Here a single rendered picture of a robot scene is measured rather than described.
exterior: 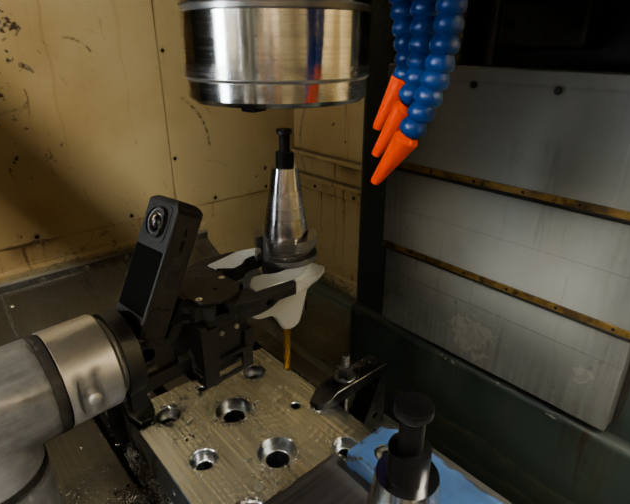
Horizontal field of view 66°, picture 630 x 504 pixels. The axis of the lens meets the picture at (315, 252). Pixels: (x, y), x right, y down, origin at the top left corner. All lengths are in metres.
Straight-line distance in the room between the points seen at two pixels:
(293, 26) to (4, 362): 0.30
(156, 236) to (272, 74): 0.15
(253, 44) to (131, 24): 1.11
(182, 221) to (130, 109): 1.10
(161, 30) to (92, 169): 0.42
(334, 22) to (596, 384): 0.67
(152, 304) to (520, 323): 0.64
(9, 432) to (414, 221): 0.73
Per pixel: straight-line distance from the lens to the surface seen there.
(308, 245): 0.47
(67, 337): 0.39
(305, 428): 0.67
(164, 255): 0.39
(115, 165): 1.48
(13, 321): 1.43
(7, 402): 0.37
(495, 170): 0.81
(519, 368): 0.92
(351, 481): 0.31
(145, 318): 0.40
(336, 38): 0.39
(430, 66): 0.30
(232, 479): 0.62
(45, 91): 1.41
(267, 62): 0.38
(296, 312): 0.48
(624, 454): 0.94
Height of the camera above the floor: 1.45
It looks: 24 degrees down
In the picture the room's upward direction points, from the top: straight up
